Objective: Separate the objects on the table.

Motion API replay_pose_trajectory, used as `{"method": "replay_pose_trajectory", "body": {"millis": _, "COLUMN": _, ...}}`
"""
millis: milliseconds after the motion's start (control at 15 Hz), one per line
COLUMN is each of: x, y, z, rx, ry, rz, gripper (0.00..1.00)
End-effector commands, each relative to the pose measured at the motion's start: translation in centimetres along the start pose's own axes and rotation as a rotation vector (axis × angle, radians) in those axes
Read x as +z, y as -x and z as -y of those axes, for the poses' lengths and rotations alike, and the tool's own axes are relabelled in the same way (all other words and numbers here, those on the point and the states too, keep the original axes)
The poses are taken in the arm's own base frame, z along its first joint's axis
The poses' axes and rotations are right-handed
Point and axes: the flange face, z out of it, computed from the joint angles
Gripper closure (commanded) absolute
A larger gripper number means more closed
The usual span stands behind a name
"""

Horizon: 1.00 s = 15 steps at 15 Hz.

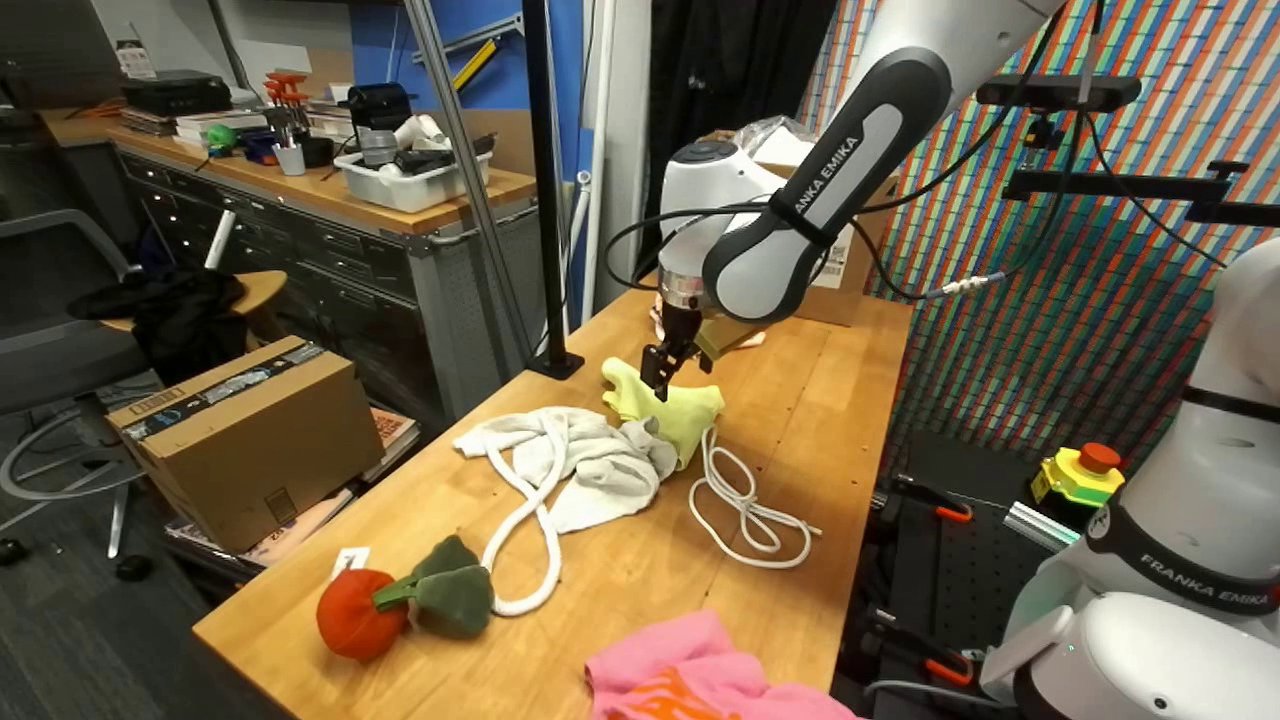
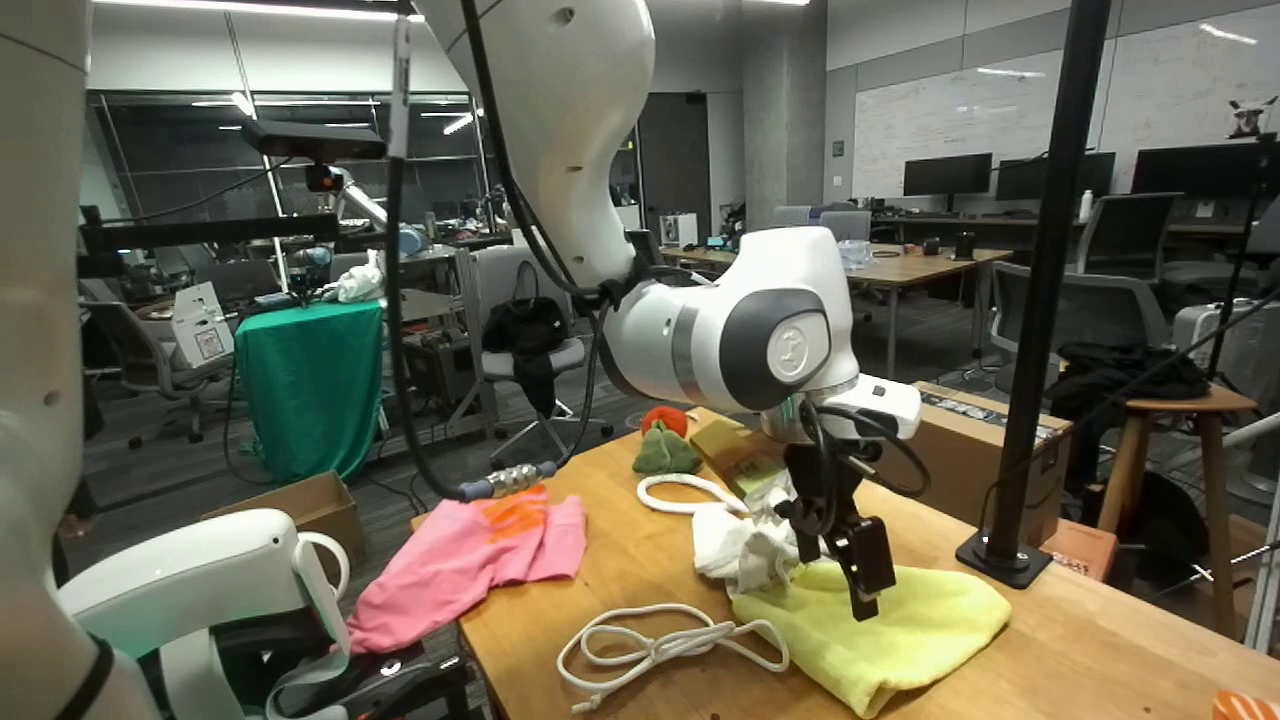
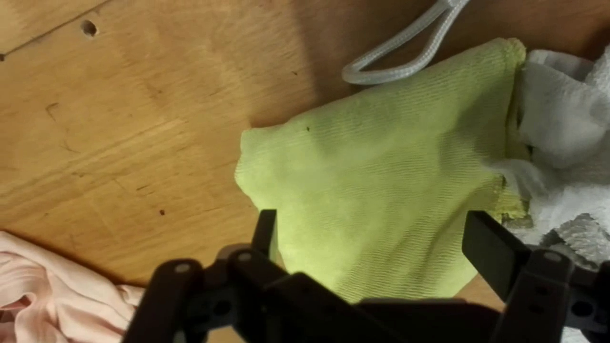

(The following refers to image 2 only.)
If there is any black camera on boom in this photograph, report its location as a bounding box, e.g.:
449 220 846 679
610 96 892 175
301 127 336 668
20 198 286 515
236 115 392 196

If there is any black mesh office chair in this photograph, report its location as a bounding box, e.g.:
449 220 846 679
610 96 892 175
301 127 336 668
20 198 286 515
1072 191 1192 352

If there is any pink cloth with orange print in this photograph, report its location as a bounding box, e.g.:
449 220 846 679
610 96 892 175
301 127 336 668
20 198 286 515
348 483 591 660

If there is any black jacket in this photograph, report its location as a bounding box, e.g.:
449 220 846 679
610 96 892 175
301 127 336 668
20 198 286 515
481 291 576 416

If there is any black horizontal bar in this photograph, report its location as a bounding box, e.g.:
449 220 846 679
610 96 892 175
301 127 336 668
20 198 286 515
79 208 344 259

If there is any black pole with base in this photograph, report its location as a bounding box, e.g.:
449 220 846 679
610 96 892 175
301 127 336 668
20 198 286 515
954 0 1117 593

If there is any white crumpled plastic item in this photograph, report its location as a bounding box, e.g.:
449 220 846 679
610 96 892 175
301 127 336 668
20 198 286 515
315 250 392 308

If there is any yellow-green cloth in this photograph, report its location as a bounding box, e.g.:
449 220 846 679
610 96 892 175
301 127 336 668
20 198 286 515
728 557 1017 720

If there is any wall whiteboard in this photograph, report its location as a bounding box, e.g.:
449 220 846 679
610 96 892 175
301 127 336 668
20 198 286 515
846 18 1280 202

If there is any grey office chair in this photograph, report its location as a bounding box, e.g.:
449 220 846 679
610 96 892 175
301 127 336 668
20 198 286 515
1173 291 1280 416

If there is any white office chair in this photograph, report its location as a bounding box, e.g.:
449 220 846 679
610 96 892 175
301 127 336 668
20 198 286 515
455 234 619 470

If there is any white paper sign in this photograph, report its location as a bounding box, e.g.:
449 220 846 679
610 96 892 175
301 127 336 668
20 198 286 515
169 279 240 375

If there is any black computer monitor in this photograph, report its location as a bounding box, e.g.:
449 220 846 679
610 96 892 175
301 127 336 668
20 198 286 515
899 150 997 202
997 148 1121 208
1133 138 1280 202

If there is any round wooden stool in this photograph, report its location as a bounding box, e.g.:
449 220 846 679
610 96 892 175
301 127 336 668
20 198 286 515
1095 385 1262 593

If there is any small cardboard box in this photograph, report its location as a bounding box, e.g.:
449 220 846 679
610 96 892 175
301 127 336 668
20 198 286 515
216 470 366 562

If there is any white tote bag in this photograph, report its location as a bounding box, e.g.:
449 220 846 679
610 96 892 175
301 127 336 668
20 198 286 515
634 467 806 596

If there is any black bag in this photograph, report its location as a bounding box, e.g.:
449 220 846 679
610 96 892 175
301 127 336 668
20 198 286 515
1052 346 1215 432

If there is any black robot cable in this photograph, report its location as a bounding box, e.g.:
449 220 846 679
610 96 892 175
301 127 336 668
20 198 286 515
376 0 632 505

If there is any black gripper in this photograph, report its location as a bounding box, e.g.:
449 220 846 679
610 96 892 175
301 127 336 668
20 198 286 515
774 412 899 625

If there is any wooden office desk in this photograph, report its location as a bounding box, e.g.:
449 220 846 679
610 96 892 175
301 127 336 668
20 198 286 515
657 238 1017 375

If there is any ceiling light strip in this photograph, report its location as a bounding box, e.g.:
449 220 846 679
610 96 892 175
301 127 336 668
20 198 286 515
93 0 432 29

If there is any white cable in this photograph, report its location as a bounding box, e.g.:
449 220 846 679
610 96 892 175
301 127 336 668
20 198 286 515
550 598 792 715

